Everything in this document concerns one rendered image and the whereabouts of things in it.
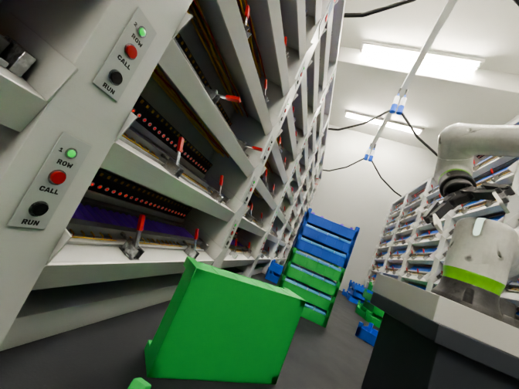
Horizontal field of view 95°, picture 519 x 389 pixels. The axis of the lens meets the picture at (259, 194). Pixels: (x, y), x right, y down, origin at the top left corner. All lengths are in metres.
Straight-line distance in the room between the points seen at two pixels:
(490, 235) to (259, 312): 0.62
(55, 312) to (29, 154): 0.30
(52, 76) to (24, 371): 0.40
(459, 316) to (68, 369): 0.74
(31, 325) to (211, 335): 0.29
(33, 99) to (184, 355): 0.46
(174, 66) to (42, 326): 0.49
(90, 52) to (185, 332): 0.46
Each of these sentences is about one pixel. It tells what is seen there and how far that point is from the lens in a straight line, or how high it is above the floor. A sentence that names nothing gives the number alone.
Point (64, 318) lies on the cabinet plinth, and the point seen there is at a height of 0.03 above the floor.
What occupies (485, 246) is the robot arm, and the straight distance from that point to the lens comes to 0.85.
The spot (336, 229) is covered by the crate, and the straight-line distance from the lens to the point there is 1.41.
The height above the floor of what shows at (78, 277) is 0.12.
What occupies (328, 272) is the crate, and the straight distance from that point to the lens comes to 1.41.
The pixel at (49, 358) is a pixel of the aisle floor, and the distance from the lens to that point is 0.56.
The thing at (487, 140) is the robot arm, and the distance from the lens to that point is 1.01.
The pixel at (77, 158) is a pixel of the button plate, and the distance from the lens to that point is 0.40.
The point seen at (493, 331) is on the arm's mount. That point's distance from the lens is 0.77.
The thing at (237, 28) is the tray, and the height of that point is 0.71.
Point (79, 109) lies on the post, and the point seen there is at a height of 0.36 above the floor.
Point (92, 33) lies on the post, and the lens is 0.39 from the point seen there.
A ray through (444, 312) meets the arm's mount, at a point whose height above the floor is 0.31.
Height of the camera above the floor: 0.30
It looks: 9 degrees up
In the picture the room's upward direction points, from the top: 23 degrees clockwise
